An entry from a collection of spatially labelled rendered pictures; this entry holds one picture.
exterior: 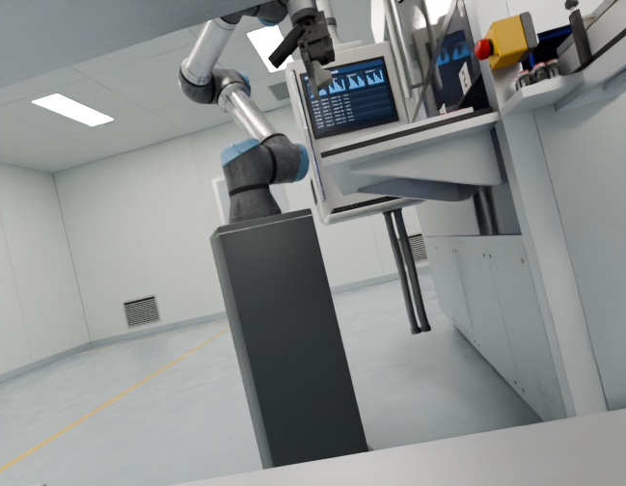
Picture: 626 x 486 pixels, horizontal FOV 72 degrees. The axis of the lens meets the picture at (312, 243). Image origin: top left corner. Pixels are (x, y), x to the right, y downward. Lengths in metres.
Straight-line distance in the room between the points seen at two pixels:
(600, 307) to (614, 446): 0.84
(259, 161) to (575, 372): 0.90
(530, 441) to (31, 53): 0.38
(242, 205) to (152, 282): 6.33
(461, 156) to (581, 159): 0.25
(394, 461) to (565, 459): 0.08
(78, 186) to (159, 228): 1.57
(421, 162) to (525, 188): 0.24
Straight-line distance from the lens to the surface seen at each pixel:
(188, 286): 7.21
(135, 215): 7.58
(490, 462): 0.26
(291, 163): 1.27
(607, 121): 1.12
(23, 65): 0.37
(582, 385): 1.12
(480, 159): 1.13
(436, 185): 1.61
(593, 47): 0.94
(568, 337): 1.08
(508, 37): 1.01
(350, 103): 2.09
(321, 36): 1.19
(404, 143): 1.02
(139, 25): 0.33
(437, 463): 0.26
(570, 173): 1.07
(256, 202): 1.17
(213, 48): 1.38
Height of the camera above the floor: 0.67
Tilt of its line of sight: 1 degrees up
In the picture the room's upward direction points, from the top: 13 degrees counter-clockwise
